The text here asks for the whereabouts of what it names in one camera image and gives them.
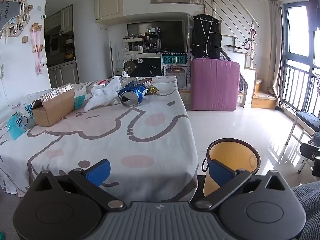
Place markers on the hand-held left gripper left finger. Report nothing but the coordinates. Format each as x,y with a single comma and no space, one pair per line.
98,171

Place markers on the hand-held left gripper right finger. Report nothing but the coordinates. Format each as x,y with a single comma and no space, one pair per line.
218,173

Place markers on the yellow waste bin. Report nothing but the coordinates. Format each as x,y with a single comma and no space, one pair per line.
232,155

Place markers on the blue plastic packet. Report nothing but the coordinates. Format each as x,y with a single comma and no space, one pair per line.
18,126

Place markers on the pink folded mattress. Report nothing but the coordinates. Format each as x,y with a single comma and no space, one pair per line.
215,85

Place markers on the grey knit fabric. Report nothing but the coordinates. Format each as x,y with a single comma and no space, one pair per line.
308,210

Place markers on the yellow pot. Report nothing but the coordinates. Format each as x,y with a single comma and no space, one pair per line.
69,54

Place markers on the cardboard box with foil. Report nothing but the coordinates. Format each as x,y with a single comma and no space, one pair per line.
55,110

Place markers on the crushed blue can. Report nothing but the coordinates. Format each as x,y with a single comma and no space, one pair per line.
135,91

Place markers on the beige curtain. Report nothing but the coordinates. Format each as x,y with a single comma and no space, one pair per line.
276,50

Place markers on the gold snack wrapper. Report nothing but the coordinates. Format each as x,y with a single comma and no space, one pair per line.
153,89

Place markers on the metal stair railing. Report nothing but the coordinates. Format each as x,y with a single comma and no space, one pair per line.
232,10

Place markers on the wooden stairs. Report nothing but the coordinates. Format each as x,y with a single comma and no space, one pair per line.
262,97

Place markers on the green sign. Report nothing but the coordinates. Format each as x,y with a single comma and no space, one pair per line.
174,59

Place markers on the black letter board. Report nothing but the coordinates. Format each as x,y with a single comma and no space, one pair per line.
147,67

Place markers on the white crumpled tissue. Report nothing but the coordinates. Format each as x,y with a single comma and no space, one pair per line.
124,74

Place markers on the black vest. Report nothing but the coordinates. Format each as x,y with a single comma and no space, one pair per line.
206,37

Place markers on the white bottle rack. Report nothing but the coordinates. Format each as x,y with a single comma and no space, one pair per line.
133,45

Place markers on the cream wall cabinet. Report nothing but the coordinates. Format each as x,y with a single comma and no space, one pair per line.
109,5

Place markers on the dark red wrapper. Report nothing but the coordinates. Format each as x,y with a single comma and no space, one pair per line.
146,81

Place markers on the large window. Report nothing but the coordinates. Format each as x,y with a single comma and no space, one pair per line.
298,30

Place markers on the cartoon printed tablecloth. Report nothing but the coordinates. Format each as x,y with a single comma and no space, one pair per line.
100,135

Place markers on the wall photo collage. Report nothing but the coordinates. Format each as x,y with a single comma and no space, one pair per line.
15,17

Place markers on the white plastic bag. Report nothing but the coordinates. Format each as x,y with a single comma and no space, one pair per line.
105,95

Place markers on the clear plastic bottle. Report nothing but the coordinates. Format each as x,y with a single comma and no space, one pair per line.
128,80

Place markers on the kitchen base cabinet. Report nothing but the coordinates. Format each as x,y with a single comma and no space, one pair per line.
63,76

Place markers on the small teal packet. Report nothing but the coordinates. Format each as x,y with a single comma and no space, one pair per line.
79,102

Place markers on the white chair with blue cushion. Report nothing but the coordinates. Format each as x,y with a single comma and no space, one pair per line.
308,120

